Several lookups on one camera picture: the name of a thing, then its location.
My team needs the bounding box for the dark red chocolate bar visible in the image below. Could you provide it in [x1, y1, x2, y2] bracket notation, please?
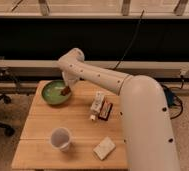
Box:
[98, 101, 113, 121]

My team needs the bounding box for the white tube bottle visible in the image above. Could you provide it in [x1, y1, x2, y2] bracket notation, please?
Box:
[90, 91, 105, 121]

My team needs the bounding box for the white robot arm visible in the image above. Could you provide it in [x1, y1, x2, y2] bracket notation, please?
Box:
[57, 48, 181, 171]

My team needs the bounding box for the dried red pepper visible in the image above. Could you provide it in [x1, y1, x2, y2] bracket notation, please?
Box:
[61, 86, 71, 96]

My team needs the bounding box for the green ceramic bowl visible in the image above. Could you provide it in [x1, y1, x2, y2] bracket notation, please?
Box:
[41, 80, 72, 105]

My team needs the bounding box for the white plastic cup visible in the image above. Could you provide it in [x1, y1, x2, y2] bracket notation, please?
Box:
[50, 127, 71, 152]

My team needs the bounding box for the wooden folding table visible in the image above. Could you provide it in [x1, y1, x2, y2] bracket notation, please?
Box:
[12, 81, 127, 170]

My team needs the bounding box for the black hanging cable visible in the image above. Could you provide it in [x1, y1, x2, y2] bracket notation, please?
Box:
[111, 9, 145, 71]

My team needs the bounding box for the blue power device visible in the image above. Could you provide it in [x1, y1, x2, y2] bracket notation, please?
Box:
[164, 90, 174, 106]

